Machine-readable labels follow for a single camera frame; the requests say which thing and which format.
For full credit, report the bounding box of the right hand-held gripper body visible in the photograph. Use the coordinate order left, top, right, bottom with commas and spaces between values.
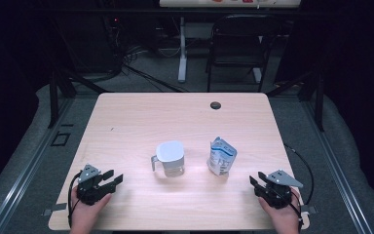
253, 169, 305, 210

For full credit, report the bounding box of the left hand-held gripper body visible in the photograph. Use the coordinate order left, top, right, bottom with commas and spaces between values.
76, 164, 113, 207

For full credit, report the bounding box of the white and blue pouch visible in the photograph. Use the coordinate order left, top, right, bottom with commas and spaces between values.
206, 136, 238, 177

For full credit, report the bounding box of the clear jar with white lid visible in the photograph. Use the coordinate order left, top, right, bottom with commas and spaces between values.
150, 139, 186, 178

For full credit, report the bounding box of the person's left hand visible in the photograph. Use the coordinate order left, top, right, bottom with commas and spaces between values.
70, 188, 113, 230

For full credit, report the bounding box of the person's right hand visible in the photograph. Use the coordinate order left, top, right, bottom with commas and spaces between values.
258, 188, 302, 230

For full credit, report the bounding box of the grey tape strip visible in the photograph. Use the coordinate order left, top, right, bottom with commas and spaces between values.
42, 202, 68, 217
301, 204, 318, 215

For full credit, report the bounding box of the black metal stand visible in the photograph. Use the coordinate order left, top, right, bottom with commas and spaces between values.
266, 69, 325, 133
47, 67, 111, 130

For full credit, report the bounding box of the black equipment cabinet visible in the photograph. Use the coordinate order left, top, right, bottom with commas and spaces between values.
61, 13, 122, 74

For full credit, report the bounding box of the black folding chair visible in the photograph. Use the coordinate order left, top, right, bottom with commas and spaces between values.
205, 13, 281, 94

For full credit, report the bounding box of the white standing desk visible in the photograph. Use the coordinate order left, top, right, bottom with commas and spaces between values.
159, 0, 301, 84

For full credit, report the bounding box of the left hand-held gripper cable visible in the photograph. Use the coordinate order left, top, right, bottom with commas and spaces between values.
66, 172, 82, 228

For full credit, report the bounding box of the hand-held gripper cable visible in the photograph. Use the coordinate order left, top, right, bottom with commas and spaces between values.
288, 191, 304, 232
66, 172, 82, 228

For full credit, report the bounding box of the right hand-held gripper cable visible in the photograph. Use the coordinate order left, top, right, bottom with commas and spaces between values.
288, 191, 304, 232

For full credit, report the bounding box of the thin black floor cable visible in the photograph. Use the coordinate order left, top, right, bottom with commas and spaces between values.
283, 143, 316, 206

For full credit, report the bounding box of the grey metal floor rail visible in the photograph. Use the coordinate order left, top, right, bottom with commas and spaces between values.
301, 100, 374, 234
0, 97, 76, 234

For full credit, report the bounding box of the thick black floor cable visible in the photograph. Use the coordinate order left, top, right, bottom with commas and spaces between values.
121, 62, 189, 94

